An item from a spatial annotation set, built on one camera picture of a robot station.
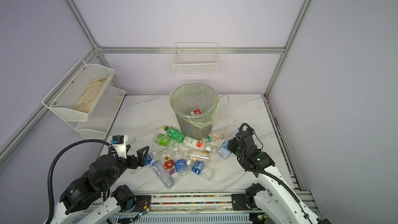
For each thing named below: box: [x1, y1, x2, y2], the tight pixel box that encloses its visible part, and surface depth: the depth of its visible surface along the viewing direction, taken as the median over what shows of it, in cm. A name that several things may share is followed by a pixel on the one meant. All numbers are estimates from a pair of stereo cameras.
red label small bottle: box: [158, 148, 175, 171], surface depth 87 cm
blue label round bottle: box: [173, 146, 188, 177], surface depth 83 cm
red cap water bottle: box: [189, 107, 202, 117], surface depth 100 cm
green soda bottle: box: [163, 126, 186, 144], surface depth 95 cm
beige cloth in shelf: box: [73, 75, 110, 114], surface depth 81 cm
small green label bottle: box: [152, 133, 176, 148], surface depth 93 cm
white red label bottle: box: [182, 136, 205, 151], surface depth 90 cm
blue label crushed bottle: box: [191, 160, 214, 181], surface depth 81 cm
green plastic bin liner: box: [169, 81, 220, 130], surface depth 89 cm
